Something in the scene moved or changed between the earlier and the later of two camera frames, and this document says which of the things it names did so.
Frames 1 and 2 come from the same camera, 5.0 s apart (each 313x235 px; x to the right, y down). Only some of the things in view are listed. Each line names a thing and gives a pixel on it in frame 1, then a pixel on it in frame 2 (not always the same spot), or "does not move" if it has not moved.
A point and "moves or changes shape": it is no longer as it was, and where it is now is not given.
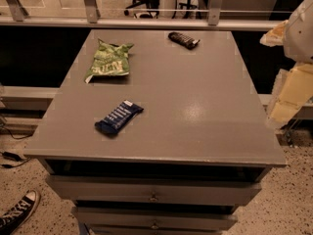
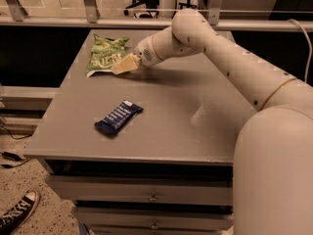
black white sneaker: [19, 214] does not move
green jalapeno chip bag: [110, 60] moves or changes shape
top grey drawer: [156, 189] does not move
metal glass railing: [145, 7] does not move
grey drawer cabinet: [200, 148] does not move
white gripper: [299, 36] -> [146, 53]
